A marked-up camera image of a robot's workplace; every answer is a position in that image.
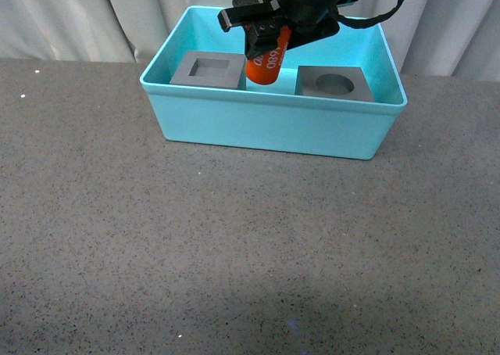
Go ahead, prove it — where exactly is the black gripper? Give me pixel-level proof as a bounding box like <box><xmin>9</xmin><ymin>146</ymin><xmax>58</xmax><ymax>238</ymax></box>
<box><xmin>217</xmin><ymin>0</ymin><xmax>358</xmax><ymax>60</ymax></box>

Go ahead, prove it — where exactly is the orange cylinder with white numbers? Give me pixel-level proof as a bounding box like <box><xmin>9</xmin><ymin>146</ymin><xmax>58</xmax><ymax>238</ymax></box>
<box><xmin>245</xmin><ymin>26</ymin><xmax>291</xmax><ymax>85</ymax></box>

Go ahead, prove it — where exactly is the gray block with square hole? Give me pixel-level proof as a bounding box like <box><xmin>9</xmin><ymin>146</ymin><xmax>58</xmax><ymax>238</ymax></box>
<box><xmin>170</xmin><ymin>50</ymin><xmax>247</xmax><ymax>90</ymax></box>

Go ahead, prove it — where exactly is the gray block with round hole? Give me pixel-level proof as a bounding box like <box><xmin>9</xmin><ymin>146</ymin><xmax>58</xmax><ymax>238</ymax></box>
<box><xmin>295</xmin><ymin>66</ymin><xmax>374</xmax><ymax>102</ymax></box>

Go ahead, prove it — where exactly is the blue plastic box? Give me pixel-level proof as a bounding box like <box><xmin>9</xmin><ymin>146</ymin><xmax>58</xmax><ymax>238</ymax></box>
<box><xmin>140</xmin><ymin>5</ymin><xmax>407</xmax><ymax>160</ymax></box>

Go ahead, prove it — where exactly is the white curtain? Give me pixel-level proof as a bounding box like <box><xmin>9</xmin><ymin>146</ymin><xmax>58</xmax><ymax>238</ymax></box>
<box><xmin>1</xmin><ymin>0</ymin><xmax>499</xmax><ymax>81</ymax></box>

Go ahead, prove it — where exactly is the black cable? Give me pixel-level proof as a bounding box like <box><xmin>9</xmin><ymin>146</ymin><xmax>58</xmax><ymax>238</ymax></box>
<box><xmin>335</xmin><ymin>0</ymin><xmax>408</xmax><ymax>30</ymax></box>

